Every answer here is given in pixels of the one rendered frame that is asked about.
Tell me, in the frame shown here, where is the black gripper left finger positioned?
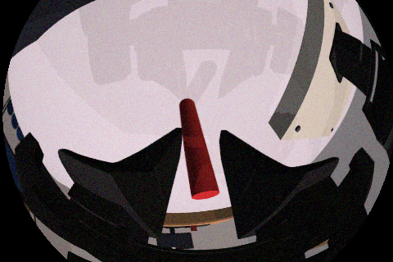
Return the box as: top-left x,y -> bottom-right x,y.
58,128 -> 183,239

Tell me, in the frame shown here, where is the dark red peg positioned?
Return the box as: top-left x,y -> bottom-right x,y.
179,99 -> 219,200

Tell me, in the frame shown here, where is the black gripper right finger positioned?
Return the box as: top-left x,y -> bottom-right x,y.
219,130 -> 340,239

